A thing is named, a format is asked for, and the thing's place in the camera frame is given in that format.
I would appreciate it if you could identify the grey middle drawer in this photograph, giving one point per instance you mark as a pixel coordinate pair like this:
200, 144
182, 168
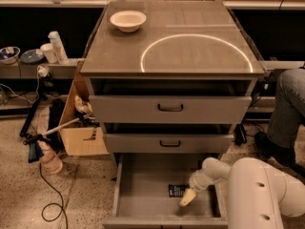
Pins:
167, 144

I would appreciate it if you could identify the dark blue rxbar chocolate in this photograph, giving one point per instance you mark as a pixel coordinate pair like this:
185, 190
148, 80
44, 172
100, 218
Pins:
177, 191

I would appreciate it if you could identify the grabber stick tool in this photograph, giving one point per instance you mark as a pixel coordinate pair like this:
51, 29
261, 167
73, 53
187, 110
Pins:
81, 118

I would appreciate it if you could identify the black office chair base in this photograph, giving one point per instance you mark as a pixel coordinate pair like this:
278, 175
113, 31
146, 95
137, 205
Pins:
299, 169

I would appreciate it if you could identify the white paper bowl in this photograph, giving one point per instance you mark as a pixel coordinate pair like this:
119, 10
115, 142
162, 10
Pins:
128, 20

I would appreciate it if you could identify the grey open bottom drawer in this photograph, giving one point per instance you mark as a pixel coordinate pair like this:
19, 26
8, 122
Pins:
143, 198

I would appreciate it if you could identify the white paper cup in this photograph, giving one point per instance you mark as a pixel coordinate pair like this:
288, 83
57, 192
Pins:
48, 51

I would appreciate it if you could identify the blue patterned bowl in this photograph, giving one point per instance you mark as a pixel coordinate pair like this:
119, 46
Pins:
9, 55

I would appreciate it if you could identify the crumpled paper bag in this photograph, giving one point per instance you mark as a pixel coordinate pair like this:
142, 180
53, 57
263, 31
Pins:
82, 106

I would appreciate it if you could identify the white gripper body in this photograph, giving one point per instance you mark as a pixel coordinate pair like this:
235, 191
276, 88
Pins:
197, 181

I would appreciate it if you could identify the white spray bottle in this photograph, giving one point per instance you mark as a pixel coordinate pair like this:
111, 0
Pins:
58, 47

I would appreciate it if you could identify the grey drawer cabinet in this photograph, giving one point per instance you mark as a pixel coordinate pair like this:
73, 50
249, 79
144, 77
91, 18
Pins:
183, 49

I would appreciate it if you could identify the grey top drawer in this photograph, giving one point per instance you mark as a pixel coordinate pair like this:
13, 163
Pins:
169, 109

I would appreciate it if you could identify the white power adapter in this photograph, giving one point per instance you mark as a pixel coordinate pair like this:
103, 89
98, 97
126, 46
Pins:
43, 71

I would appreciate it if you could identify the cardboard box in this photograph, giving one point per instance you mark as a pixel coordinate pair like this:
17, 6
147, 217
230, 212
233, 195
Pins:
80, 137

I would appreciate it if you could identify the blue plate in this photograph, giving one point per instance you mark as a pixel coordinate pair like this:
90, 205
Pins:
32, 57

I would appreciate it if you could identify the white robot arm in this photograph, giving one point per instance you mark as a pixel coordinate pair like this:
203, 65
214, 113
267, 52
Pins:
259, 195

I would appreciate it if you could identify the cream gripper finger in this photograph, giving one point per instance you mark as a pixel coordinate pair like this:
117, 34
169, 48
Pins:
188, 197

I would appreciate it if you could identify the person leg in jeans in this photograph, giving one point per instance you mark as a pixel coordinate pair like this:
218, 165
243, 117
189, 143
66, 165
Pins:
289, 108

